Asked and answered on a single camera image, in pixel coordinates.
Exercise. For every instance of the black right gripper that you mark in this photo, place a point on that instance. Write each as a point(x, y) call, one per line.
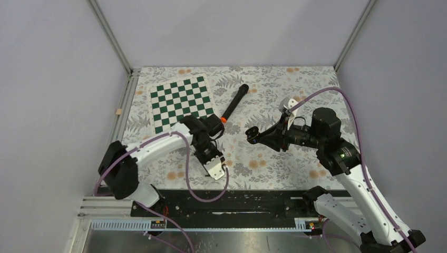
point(273, 137)

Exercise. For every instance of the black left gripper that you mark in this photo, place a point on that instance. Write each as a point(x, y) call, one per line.
point(216, 153)

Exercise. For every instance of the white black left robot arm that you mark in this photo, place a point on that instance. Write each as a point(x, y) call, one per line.
point(121, 163)

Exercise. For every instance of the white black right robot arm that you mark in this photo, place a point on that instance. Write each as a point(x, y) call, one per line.
point(378, 228)

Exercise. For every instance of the black marker orange cap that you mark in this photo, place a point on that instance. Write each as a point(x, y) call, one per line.
point(243, 90)

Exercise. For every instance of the green white checkered board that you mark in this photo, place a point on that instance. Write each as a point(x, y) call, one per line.
point(173, 100)

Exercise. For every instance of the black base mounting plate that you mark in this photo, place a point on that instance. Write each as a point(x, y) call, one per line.
point(266, 204)

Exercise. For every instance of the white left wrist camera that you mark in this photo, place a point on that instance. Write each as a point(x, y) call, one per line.
point(215, 168)

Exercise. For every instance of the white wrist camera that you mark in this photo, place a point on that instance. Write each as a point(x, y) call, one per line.
point(286, 107)
point(215, 168)

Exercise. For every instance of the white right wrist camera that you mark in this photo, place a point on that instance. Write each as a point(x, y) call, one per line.
point(286, 107)

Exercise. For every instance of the white slotted cable duct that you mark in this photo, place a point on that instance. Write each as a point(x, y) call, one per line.
point(219, 224)

